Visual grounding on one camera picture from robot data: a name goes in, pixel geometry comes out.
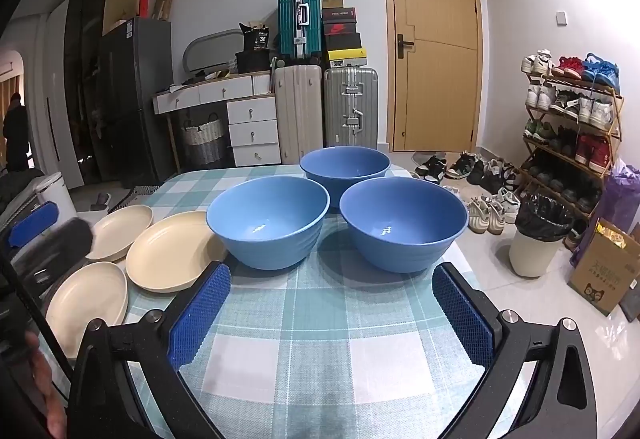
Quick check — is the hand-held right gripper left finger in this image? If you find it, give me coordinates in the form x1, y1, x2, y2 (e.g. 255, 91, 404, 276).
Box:
65, 260, 233, 439

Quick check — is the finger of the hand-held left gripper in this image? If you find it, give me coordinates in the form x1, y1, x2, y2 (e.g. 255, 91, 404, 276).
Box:
7, 200, 59, 248
49, 217, 97, 266

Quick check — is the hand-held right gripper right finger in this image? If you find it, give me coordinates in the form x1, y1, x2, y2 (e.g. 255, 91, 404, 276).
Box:
431, 261, 601, 439

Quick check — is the cream plate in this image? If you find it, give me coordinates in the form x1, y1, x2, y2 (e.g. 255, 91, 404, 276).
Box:
45, 261, 130, 360
86, 205, 155, 263
125, 210, 228, 294

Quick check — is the blue bowl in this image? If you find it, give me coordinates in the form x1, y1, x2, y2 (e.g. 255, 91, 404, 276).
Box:
299, 146, 392, 212
206, 176, 331, 271
339, 177, 469, 274

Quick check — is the person's left hand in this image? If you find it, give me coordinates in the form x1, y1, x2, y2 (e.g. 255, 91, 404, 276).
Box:
24, 331, 70, 438

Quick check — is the black jacket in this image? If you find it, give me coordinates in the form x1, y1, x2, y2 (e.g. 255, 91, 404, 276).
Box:
0, 168, 46, 220

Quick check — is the cream trash bin black bag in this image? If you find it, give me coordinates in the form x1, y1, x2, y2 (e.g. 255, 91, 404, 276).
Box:
510, 193, 575, 277

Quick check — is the teal checked tablecloth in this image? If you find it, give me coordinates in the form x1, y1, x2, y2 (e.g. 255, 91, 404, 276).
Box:
42, 163, 538, 439

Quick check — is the group of loose shoes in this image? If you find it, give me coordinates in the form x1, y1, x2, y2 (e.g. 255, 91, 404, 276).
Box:
412, 152, 523, 236

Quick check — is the printed cardboard box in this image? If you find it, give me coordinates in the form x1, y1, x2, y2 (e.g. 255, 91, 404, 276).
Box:
567, 218, 640, 317

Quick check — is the black refrigerator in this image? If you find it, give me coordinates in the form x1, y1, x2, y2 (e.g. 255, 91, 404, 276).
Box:
97, 16, 176, 187

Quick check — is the woven basket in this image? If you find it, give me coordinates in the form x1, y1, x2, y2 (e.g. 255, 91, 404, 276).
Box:
180, 113, 228, 166

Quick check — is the tall dark cabinet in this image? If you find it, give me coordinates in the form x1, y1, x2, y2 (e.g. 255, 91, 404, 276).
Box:
65, 0, 116, 185

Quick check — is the grey round doormat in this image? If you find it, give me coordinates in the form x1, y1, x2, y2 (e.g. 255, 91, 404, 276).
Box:
410, 150, 481, 167

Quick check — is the grey plastic parcel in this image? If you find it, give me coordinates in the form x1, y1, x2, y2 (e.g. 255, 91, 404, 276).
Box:
619, 286, 640, 324

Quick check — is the white drawer desk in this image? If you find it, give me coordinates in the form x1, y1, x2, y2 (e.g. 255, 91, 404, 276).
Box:
152, 72, 282, 170

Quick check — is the purple plastic bag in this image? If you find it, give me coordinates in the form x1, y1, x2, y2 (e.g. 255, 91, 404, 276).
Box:
570, 159, 640, 270

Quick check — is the beige suitcase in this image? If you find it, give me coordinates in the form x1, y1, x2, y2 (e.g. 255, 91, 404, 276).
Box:
274, 64, 325, 166

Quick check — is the wooden door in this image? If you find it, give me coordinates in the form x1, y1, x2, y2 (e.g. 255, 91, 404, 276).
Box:
381, 0, 485, 153

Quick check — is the grey oval mirror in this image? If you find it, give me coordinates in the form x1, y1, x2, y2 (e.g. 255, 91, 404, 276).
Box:
182, 29, 246, 72

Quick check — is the silver suitcase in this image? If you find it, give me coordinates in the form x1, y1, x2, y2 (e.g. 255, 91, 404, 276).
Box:
323, 66, 380, 151

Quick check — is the black printed tote bag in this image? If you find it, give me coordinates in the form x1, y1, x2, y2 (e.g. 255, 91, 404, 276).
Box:
235, 22, 273, 74

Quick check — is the shoe rack with shoes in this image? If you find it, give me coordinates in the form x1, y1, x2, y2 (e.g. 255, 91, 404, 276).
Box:
520, 49, 623, 240

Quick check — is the teal suitcase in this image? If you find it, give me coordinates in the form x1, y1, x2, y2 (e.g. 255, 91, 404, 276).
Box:
277, 0, 322, 65

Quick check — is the stack of shoe boxes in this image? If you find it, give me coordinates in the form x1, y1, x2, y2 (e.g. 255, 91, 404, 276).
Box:
321, 0, 368, 68

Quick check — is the black ribbed cable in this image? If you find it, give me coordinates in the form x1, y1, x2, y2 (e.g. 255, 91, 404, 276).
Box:
0, 253, 75, 382

